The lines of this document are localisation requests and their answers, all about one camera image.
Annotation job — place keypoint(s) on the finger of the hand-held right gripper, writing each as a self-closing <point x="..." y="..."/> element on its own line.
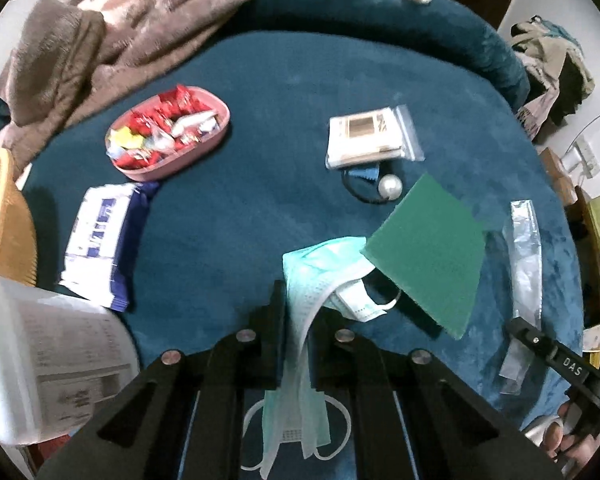
<point x="530" y="337"/>

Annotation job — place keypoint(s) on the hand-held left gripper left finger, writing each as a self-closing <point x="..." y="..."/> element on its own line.
<point x="272" y="345"/>

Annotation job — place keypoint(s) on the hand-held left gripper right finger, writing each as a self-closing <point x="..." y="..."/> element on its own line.
<point x="330" y="355"/>

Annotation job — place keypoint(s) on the blue face mask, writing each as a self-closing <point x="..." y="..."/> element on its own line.
<point x="365" y="305"/>
<point x="305" y="280"/>

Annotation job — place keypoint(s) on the green scouring pad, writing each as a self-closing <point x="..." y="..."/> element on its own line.
<point x="430" y="255"/>

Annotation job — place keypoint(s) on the zip bag of cotton swabs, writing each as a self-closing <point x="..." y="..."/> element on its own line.
<point x="365" y="135"/>

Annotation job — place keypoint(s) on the orange woven basket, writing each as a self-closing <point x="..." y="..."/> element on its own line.
<point x="5" y="210"/>

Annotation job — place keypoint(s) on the person's right hand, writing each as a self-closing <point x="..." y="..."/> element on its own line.
<point x="570" y="447"/>

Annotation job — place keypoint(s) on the silver foil packet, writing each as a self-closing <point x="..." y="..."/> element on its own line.
<point x="525" y="260"/>

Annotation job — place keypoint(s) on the teal plush blanket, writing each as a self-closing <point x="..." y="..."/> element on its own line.
<point x="260" y="185"/>

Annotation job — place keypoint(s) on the white charger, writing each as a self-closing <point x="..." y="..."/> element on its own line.
<point x="572" y="162"/>

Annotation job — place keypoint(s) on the white power strip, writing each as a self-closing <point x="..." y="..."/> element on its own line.
<point x="587" y="152"/>

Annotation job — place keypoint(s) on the white blue wipes packet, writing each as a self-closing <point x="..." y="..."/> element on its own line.
<point x="100" y="240"/>

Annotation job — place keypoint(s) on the pink oval tray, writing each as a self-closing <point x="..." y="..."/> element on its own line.
<point x="147" y="171"/>

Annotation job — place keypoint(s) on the white printed container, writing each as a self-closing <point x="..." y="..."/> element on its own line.
<point x="30" y="340"/>

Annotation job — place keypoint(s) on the pile of wrapped candies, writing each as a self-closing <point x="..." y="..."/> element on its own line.
<point x="150" y="125"/>

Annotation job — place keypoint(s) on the pile of clothes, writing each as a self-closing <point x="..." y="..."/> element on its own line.
<point x="555" y="70"/>

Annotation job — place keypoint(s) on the brown plush blanket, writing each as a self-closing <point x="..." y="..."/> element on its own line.
<point x="130" y="20"/>

